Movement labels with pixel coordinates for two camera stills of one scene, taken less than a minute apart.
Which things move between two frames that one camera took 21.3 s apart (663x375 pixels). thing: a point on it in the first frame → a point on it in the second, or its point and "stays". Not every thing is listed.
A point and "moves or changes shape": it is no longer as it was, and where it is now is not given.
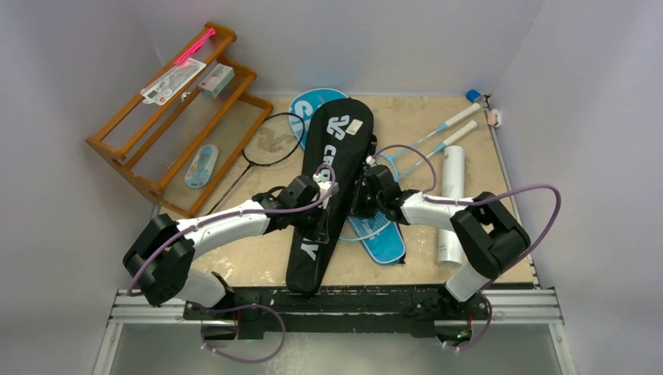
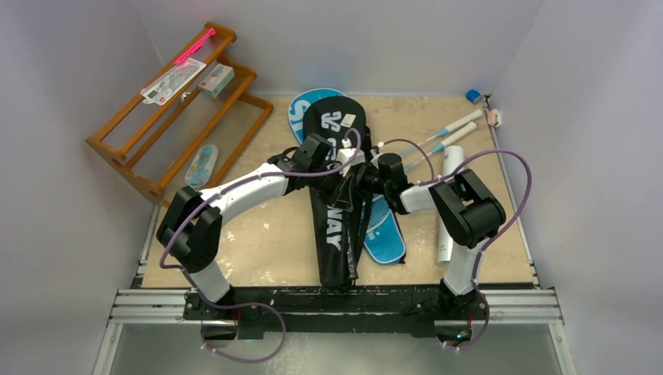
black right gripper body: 364,200 → 363,182
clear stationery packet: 171,81 stays
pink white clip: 494,118 stays
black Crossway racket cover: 338,141 moves or changes shape
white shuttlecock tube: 449,255 stays
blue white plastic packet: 201,169 stays
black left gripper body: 308,223 → 331,185
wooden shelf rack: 181,141 stays
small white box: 216,80 stays
